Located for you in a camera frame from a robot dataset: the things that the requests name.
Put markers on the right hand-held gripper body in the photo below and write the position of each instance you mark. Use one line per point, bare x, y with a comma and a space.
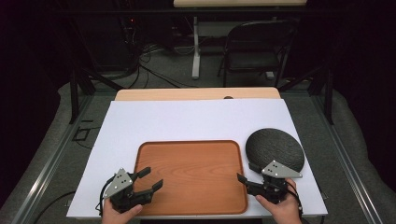
277, 170

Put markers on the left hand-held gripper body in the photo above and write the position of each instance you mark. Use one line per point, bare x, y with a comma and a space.
118, 184

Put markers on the brown wooden tray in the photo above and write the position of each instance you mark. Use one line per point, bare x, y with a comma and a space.
193, 174

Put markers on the person's left hand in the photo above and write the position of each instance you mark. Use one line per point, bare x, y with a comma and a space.
115, 217

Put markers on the person's right hand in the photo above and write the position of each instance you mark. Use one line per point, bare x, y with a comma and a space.
284, 212

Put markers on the white board sheet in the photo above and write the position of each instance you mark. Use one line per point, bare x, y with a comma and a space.
186, 121

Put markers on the light wooden table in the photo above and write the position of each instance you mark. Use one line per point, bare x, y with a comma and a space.
186, 93

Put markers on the black folding chair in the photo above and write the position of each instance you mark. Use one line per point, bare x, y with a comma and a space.
255, 46

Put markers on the white desk leg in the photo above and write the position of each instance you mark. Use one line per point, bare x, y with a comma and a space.
195, 46

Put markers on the beige desk top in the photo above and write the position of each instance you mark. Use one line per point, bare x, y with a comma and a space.
239, 2

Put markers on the black rectangular floor bracket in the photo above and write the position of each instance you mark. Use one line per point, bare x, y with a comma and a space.
81, 134

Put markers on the grey metal floor rail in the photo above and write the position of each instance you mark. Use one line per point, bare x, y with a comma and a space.
53, 161
345, 161

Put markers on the black metal frame post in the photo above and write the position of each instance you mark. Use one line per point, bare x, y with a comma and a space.
328, 96

